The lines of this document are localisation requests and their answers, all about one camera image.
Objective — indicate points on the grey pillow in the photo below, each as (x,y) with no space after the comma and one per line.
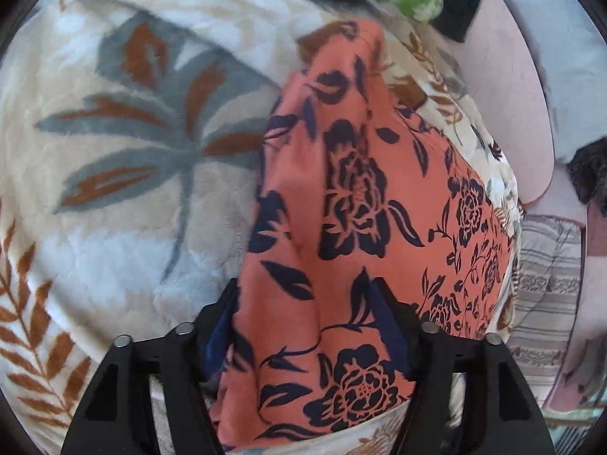
(570,55)

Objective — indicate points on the beige leaf pattern blanket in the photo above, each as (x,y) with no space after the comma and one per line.
(129,153)

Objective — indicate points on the orange black floral garment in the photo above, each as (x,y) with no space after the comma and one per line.
(373,177)

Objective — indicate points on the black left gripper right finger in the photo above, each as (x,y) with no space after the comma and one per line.
(469,395)

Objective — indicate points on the pink quilted bedsheet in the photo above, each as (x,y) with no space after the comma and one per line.
(501,77)

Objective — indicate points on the striped grey cloth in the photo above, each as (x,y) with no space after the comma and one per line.
(546,300)

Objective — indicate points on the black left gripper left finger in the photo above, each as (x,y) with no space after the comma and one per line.
(143,386)

